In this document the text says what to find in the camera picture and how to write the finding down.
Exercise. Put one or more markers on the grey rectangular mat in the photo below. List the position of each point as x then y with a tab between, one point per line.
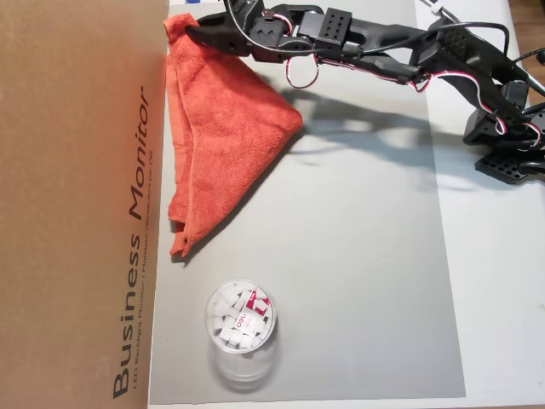
340	255

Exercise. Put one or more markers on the orange terry towel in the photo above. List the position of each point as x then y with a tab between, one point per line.
221	128

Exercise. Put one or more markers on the brown cardboard monitor box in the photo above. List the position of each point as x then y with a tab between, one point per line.
64	191

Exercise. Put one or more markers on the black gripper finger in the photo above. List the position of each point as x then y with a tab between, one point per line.
221	21
221	42

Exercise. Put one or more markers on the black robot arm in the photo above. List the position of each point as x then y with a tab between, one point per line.
383	32

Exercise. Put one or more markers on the clear jar of white cubes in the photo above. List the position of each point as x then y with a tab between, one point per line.
225	328

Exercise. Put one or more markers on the red white label card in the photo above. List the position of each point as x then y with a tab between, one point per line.
247	321

